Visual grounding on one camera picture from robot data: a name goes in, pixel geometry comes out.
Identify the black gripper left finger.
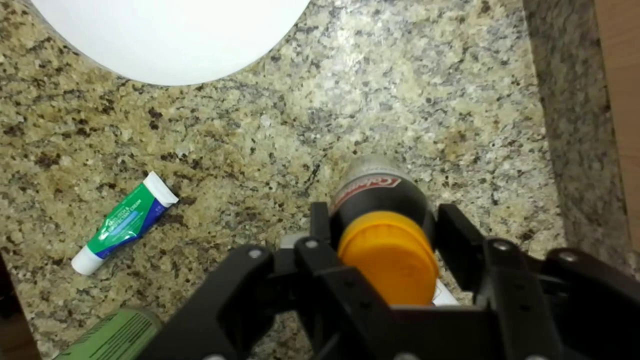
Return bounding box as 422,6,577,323
309,203,331,246

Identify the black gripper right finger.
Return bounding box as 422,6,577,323
434,204,484,291

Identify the silver bottle with orange cap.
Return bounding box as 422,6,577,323
329,157,440,307

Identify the small green toothpaste tube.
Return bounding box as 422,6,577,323
70,173,177,276

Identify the white oval sink basin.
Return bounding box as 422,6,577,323
30,0,309,87

